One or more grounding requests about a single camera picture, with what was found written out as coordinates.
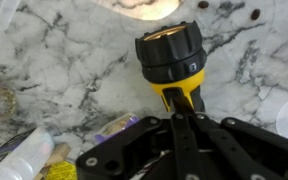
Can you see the white bottle blue cap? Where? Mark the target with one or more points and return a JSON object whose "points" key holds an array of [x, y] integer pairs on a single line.
{"points": [[20, 156]]}

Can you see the wooden blocks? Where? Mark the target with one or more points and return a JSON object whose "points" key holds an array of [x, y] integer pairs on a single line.
{"points": [[55, 155]]}

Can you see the coffee bean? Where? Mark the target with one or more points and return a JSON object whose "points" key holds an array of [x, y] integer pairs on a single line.
{"points": [[203, 4], [255, 14]]}

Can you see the purple packet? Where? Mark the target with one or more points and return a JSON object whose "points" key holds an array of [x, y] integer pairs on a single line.
{"points": [[115, 128]]}

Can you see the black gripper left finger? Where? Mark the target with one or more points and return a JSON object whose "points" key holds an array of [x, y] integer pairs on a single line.
{"points": [[184, 146]]}

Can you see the yellow packet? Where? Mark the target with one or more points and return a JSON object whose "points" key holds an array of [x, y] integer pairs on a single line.
{"points": [[62, 171]]}

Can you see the black and yellow torch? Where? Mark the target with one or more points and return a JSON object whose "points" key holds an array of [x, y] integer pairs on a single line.
{"points": [[170, 56]]}

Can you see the small clear plastic cup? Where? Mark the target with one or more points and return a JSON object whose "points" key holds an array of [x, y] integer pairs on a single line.
{"points": [[6, 13]]}

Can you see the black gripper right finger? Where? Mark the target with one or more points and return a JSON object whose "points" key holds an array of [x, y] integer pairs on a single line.
{"points": [[250, 150]]}

